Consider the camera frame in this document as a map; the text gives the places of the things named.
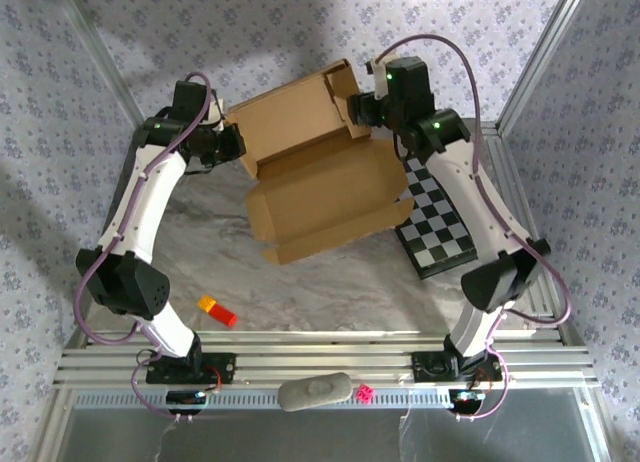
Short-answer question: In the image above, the aluminium side rail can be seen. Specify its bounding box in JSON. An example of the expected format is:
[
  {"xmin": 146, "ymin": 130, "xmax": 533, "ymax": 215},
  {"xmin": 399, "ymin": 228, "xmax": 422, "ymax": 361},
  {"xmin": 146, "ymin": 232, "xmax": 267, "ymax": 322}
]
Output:
[{"xmin": 479, "ymin": 120, "xmax": 572, "ymax": 344}]

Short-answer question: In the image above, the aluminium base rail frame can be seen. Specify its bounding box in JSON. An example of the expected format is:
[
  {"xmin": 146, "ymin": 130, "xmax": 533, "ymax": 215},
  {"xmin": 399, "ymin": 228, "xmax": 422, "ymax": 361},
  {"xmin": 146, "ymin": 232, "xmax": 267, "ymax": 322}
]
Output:
[{"xmin": 52, "ymin": 328, "xmax": 601, "ymax": 389}]

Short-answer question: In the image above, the black round circuit board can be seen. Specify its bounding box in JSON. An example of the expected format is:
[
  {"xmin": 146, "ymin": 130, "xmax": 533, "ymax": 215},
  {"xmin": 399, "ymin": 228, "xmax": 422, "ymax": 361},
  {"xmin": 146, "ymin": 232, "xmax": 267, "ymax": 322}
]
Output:
[
  {"xmin": 447, "ymin": 387, "xmax": 487, "ymax": 415},
  {"xmin": 165, "ymin": 389, "xmax": 209, "ymax": 416}
]

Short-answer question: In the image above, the red toy brick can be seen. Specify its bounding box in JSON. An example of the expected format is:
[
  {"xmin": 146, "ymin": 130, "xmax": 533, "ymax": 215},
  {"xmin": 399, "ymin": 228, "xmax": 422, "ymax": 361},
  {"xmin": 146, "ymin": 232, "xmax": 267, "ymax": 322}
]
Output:
[{"xmin": 208, "ymin": 303, "xmax": 240, "ymax": 329}]

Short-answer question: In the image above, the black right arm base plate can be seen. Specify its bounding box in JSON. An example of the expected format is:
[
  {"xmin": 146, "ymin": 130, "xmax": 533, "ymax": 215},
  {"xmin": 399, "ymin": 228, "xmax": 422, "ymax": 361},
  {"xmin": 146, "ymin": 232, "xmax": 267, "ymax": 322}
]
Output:
[{"xmin": 410, "ymin": 350, "xmax": 503, "ymax": 384}]

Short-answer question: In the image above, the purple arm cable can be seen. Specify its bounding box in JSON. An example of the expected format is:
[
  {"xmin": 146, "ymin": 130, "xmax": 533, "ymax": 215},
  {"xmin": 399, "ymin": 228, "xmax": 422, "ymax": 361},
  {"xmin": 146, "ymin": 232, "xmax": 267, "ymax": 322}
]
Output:
[
  {"xmin": 374, "ymin": 32, "xmax": 575, "ymax": 424},
  {"xmin": 72, "ymin": 71, "xmax": 215, "ymax": 426}
]

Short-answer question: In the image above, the grey metal sheet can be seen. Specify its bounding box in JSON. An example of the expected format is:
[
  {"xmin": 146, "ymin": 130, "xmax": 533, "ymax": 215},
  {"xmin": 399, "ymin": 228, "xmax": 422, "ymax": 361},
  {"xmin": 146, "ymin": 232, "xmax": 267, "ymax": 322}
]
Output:
[{"xmin": 47, "ymin": 409, "xmax": 614, "ymax": 462}]

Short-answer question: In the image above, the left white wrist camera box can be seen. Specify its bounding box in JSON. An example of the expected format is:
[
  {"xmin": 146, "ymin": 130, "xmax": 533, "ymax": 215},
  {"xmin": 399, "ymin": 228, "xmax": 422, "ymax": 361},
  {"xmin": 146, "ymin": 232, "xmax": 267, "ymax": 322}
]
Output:
[{"xmin": 206, "ymin": 97, "xmax": 230, "ymax": 133}]

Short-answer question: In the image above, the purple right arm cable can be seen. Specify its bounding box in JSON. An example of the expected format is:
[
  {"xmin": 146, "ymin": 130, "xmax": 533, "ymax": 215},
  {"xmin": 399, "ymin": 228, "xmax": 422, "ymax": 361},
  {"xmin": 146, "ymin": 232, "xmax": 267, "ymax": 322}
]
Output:
[{"xmin": 374, "ymin": 32, "xmax": 575, "ymax": 424}]

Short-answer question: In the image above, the black and white chessboard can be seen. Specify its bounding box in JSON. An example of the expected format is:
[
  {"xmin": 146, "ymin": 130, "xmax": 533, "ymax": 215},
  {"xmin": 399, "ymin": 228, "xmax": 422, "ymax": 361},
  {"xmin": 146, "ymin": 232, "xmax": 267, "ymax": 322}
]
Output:
[{"xmin": 392, "ymin": 154, "xmax": 480, "ymax": 282}]

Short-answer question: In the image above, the aluminium frame post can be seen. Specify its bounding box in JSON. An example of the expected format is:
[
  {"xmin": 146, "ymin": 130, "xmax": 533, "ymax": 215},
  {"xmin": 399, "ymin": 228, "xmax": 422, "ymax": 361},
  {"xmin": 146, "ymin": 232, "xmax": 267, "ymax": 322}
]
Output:
[
  {"xmin": 48, "ymin": 0, "xmax": 150, "ymax": 136},
  {"xmin": 493, "ymin": 0, "xmax": 595, "ymax": 136}
]

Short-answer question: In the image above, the brown cardboard box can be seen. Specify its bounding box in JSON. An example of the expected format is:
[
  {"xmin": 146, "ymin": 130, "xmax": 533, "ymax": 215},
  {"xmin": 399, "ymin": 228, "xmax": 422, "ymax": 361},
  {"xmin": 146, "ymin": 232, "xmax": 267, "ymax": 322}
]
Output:
[{"xmin": 225, "ymin": 57, "xmax": 416, "ymax": 267}]

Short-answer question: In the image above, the grey slotted cable duct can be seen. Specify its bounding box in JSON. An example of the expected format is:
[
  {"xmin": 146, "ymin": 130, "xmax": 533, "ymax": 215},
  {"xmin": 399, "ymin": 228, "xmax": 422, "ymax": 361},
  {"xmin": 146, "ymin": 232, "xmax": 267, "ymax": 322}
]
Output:
[{"xmin": 72, "ymin": 385, "xmax": 454, "ymax": 411}]

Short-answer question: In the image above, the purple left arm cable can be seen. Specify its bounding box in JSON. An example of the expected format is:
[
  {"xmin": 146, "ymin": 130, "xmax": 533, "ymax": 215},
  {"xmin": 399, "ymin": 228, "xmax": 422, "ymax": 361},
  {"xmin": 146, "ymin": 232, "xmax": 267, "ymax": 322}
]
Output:
[{"xmin": 72, "ymin": 71, "xmax": 215, "ymax": 426}]

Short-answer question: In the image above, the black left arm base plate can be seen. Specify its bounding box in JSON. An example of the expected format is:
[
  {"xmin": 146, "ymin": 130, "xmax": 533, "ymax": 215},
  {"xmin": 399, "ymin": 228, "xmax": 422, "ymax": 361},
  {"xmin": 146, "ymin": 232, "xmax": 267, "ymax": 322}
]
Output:
[{"xmin": 143, "ymin": 350, "xmax": 238, "ymax": 386}]

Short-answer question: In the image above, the grey oval stone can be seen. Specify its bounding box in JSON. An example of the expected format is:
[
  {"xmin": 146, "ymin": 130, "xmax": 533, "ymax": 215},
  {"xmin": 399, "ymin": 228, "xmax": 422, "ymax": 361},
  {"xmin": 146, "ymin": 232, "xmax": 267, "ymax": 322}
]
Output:
[{"xmin": 277, "ymin": 371, "xmax": 353, "ymax": 414}]

